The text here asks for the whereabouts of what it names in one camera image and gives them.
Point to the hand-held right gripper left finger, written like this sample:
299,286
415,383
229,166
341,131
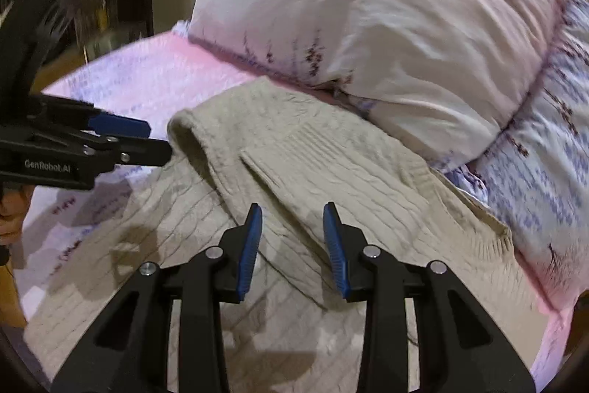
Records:
249,257

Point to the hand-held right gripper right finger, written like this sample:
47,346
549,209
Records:
334,252

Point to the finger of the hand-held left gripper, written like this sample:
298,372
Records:
120,125
142,153

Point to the beige knitted sweater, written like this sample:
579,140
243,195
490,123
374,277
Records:
322,172

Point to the person's left hand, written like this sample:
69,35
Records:
10,215

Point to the pink lilac printed bed sheet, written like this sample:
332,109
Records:
152,75

